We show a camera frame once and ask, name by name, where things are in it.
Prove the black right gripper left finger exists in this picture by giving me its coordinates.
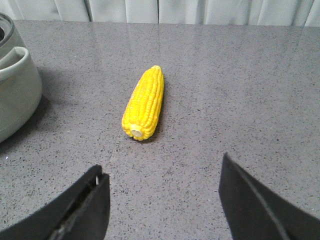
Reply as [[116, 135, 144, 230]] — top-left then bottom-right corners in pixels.
[[0, 165, 110, 240]]

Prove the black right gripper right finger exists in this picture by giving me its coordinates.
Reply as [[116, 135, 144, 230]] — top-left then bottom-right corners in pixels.
[[218, 153, 320, 240]]

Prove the yellow corn cob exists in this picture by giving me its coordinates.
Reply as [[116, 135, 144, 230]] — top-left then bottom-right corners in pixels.
[[121, 65, 165, 141]]

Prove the pale green electric pot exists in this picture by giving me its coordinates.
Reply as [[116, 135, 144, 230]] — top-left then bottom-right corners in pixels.
[[0, 13, 42, 142]]

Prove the white curtain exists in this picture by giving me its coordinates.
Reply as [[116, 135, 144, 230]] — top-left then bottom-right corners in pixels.
[[0, 0, 320, 27]]

